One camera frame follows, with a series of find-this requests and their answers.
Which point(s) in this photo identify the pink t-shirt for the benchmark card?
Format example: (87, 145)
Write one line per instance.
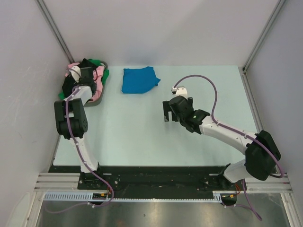
(99, 89)

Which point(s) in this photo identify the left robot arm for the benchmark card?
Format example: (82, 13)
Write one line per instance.
(71, 122)

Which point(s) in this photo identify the green t-shirt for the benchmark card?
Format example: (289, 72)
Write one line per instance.
(97, 63)

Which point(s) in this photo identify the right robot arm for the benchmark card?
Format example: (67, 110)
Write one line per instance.
(260, 151)

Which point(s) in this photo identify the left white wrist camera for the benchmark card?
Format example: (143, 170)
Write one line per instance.
(75, 73)

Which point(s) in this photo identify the grey laundry basket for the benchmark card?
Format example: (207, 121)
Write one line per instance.
(103, 80)

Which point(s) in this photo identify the black t-shirt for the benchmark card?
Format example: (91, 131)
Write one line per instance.
(69, 83)

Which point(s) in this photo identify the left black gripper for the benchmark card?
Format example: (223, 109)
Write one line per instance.
(79, 81)

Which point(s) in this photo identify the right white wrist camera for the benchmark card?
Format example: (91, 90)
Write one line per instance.
(179, 91)

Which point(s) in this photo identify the right aluminium corner post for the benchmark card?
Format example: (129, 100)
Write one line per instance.
(265, 31)

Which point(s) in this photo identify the left aluminium corner post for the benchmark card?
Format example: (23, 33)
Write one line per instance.
(54, 29)

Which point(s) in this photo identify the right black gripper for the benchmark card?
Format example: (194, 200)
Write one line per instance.
(167, 109)

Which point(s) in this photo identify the folded blue t-shirt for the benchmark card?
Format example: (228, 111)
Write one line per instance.
(139, 81)

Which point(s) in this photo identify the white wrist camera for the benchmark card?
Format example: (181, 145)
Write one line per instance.
(179, 91)
(75, 73)

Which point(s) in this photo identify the aluminium corner post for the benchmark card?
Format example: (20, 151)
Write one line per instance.
(54, 29)
(265, 31)

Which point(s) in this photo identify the aluminium frame rail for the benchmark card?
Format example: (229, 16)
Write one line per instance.
(68, 182)

